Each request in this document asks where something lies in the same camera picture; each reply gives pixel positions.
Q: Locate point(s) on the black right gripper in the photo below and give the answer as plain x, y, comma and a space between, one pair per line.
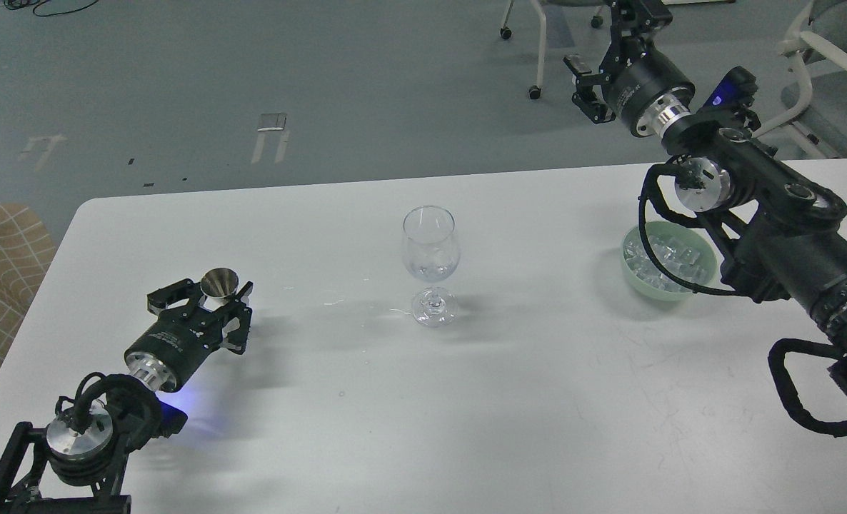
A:
634, 74

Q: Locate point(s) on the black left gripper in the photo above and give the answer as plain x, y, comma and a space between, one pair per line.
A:
173, 348

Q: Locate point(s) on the steel cocktail jigger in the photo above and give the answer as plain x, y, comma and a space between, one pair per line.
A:
218, 286

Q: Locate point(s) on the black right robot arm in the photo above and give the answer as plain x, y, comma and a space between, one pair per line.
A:
776, 229

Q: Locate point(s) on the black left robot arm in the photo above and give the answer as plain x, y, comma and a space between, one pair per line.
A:
76, 463

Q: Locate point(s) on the green bowl of ice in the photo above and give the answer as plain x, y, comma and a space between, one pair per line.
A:
681, 251

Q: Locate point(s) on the clear wine glass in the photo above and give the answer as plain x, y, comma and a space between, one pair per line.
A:
431, 254

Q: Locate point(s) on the white rolling chair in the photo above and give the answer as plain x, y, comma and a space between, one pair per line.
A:
540, 8

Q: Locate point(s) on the white grey office chair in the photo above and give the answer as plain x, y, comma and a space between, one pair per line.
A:
815, 45

